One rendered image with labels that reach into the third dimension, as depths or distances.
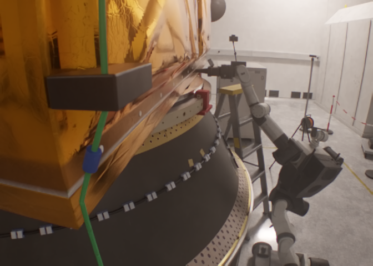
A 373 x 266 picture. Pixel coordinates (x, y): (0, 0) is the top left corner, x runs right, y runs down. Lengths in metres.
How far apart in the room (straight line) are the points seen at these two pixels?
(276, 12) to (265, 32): 0.81
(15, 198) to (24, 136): 0.10
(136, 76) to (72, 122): 0.08
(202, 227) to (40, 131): 0.75
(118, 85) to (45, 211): 0.18
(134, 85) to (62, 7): 0.10
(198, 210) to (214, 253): 0.18
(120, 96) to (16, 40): 0.11
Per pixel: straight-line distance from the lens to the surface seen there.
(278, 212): 1.69
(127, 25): 0.30
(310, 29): 9.02
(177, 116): 0.79
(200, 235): 0.90
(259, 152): 2.62
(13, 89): 0.24
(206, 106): 0.97
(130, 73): 0.21
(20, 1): 0.23
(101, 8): 0.19
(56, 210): 0.29
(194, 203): 0.88
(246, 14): 8.50
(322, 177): 1.46
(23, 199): 0.32
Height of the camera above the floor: 1.94
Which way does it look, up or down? 20 degrees down
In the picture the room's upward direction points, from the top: straight up
